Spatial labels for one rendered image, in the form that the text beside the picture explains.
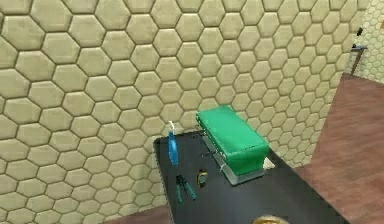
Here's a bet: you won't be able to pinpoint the green box on grey base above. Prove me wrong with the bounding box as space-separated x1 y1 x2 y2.
195 104 270 186

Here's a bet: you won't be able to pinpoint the small black yellow device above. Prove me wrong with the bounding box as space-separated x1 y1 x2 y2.
196 169 209 188

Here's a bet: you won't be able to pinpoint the tan round object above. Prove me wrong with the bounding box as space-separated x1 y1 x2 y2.
250 214 292 224

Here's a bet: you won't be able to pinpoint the dark small side table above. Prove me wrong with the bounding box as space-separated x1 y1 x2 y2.
349 45 368 76

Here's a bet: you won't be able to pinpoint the teal handled pliers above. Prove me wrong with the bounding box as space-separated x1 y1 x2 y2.
175 174 198 205

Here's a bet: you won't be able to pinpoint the black table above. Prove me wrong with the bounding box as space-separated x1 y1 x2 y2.
152 130 350 224

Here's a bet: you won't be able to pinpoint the blue spray bottle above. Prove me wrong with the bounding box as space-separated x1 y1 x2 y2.
167 120 180 167

